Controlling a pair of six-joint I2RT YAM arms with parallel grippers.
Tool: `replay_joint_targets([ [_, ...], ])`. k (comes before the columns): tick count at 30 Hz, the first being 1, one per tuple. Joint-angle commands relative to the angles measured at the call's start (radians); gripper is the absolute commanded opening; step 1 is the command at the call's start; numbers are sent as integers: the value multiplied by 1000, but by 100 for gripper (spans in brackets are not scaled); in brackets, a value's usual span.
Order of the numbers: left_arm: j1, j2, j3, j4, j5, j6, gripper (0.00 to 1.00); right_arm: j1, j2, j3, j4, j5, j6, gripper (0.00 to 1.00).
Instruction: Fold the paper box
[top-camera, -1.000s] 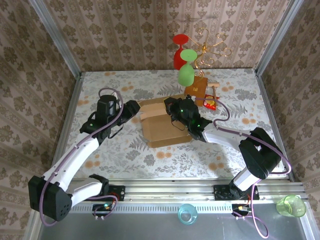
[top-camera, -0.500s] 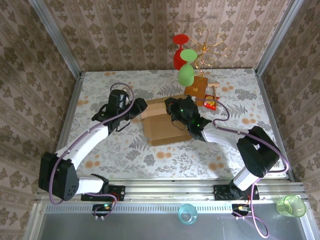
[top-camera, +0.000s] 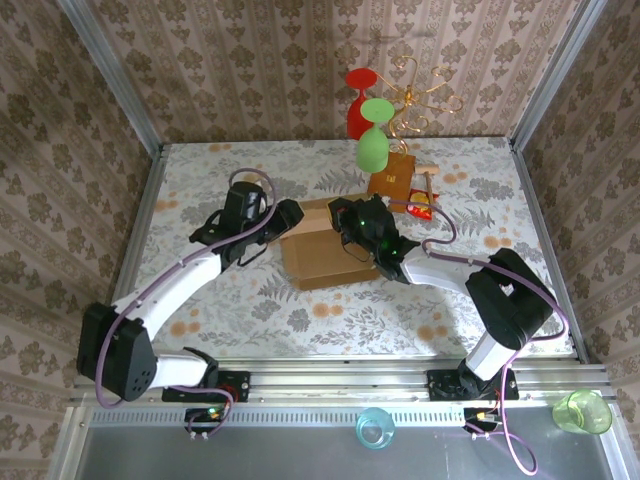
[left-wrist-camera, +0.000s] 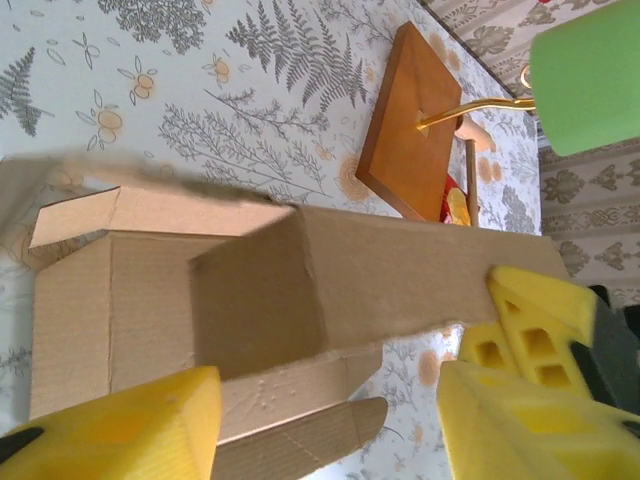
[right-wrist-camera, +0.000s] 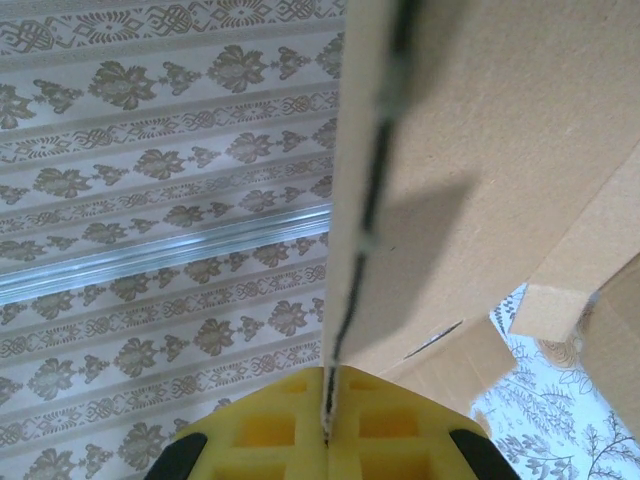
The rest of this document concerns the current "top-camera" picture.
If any small black circuit board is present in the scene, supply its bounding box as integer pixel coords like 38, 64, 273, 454
184, 407, 229, 434
463, 407, 501, 434

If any brown wooden board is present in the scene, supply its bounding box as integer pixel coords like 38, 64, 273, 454
367, 152, 418, 214

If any floral patterned table cover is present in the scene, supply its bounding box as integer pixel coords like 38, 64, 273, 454
117, 137, 574, 359

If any aluminium mounting rail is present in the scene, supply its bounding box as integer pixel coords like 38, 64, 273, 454
69, 363, 614, 406

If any gold wire glass rack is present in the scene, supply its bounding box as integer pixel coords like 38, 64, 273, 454
377, 54, 466, 154

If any small wooden mallet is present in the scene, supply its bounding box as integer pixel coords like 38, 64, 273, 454
417, 165, 440, 201

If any aluminium table side rail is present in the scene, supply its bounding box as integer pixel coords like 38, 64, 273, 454
94, 144, 166, 366
509, 139, 591, 364

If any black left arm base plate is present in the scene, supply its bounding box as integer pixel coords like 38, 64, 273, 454
162, 369, 251, 403

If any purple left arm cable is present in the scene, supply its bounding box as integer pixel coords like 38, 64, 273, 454
94, 167, 279, 444

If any grey metal tray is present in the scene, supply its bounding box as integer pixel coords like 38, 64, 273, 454
47, 404, 631, 480

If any blue plastic cup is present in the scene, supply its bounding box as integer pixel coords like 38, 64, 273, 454
354, 407, 396, 451

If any aluminium frame post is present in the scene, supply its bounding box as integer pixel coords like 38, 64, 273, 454
509, 0, 609, 151
54, 0, 164, 156

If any red snack packet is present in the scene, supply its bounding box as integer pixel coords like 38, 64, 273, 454
405, 188, 441, 221

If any green plastic cup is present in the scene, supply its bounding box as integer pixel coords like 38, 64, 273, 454
551, 389, 614, 435

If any green plastic wine glass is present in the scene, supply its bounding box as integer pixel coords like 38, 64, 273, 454
355, 98, 394, 175

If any brown cardboard paper box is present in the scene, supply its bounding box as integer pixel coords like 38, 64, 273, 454
279, 197, 379, 293

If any red plastic wine glass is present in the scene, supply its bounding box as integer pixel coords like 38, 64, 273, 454
344, 68, 381, 141

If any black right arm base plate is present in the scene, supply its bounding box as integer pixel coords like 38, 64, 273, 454
427, 368, 521, 401

